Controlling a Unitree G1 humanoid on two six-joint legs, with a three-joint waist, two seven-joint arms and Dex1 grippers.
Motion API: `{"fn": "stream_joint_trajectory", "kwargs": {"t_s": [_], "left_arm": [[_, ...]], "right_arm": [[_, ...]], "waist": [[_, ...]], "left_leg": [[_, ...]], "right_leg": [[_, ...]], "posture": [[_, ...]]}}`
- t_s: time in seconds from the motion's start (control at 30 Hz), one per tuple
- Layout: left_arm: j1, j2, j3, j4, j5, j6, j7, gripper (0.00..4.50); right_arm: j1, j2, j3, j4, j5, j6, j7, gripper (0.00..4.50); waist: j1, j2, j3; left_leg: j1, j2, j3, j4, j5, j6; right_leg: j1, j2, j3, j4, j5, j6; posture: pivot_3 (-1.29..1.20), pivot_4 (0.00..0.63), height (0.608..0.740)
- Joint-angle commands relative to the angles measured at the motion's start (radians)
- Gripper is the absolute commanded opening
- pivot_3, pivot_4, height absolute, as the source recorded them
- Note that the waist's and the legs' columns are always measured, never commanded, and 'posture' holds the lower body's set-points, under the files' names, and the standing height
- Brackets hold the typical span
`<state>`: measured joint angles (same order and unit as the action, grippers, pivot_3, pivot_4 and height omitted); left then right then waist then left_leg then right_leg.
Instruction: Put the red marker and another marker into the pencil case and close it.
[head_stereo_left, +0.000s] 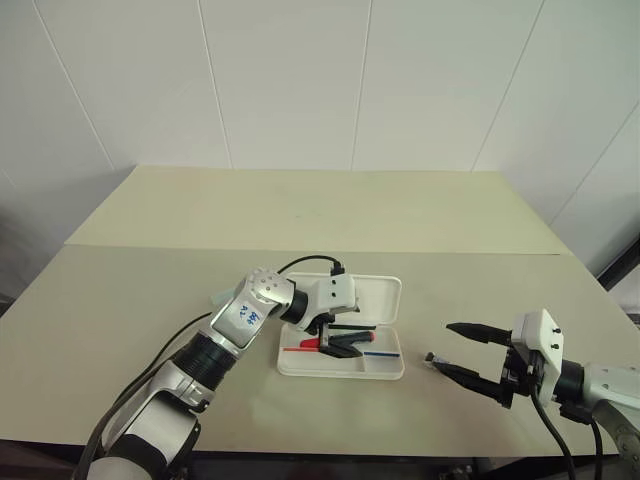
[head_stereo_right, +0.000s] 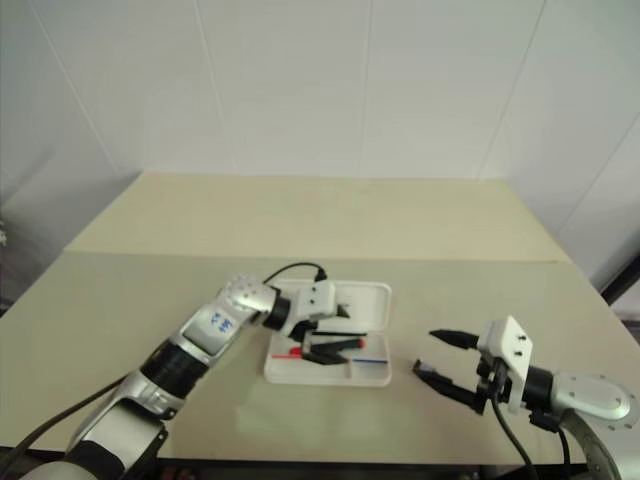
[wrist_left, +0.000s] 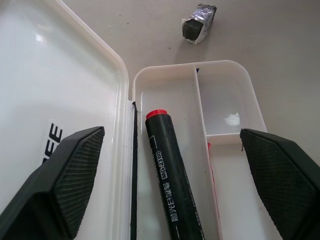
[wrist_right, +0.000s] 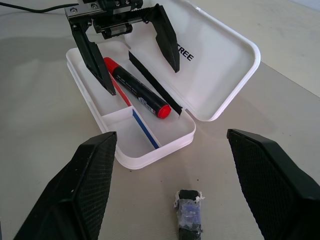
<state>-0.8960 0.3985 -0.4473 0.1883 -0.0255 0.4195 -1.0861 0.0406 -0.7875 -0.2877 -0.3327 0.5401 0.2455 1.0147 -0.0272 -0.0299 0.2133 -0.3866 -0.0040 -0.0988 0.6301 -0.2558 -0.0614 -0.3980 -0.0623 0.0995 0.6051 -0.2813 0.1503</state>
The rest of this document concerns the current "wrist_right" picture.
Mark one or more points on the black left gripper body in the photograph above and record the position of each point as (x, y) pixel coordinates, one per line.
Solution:
(110, 15)

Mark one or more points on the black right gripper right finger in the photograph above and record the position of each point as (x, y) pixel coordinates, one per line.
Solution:
(272, 190)

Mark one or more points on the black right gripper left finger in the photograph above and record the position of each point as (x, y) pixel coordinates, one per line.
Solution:
(75, 190)

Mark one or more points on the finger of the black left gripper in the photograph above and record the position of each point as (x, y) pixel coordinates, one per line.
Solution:
(165, 40)
(96, 62)

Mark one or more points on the black marker with red cap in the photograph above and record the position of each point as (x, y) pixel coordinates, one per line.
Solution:
(136, 87)

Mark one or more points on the white plastic pencil case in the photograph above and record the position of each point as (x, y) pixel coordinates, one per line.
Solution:
(215, 75)

